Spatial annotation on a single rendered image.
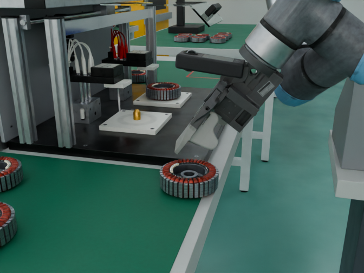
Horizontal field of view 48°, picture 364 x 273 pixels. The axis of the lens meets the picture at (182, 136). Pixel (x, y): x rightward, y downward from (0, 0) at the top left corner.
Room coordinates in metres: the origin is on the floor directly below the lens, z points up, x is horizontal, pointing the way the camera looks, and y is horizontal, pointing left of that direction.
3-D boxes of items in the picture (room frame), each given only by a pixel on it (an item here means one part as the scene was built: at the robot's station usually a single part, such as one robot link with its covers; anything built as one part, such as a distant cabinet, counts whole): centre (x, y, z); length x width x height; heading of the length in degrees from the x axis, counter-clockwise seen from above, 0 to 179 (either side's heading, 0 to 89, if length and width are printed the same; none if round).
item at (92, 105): (1.06, 0.26, 0.80); 0.07 x 0.05 x 0.06; 166
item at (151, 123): (1.02, 0.12, 0.78); 0.15 x 0.15 x 0.01; 76
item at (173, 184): (0.70, -0.01, 0.77); 0.11 x 0.11 x 0.04
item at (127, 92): (1.29, 0.20, 0.80); 0.07 x 0.05 x 0.06; 166
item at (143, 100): (1.25, 0.06, 0.78); 0.15 x 0.15 x 0.01; 76
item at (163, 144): (1.14, 0.10, 0.76); 0.64 x 0.47 x 0.02; 166
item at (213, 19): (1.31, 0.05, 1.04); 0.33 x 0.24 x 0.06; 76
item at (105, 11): (1.27, 0.23, 1.05); 0.06 x 0.04 x 0.04; 166
